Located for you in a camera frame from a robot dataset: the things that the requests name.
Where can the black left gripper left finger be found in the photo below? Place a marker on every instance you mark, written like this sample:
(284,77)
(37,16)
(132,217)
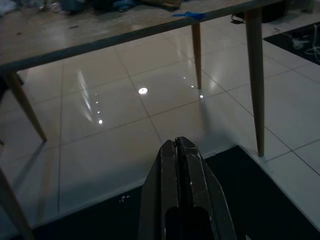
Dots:
(160,190)

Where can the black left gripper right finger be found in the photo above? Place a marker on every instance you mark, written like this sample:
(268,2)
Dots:
(200,185)

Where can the black floor mat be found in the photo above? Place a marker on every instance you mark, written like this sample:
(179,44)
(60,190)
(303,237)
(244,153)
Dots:
(262,200)
(297,40)

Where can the light wooden table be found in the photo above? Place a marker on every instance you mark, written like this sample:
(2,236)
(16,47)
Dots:
(105,30)

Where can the blue tape strip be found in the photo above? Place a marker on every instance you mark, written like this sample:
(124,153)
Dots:
(191,15)

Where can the blue cloth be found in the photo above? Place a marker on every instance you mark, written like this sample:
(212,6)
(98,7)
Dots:
(125,4)

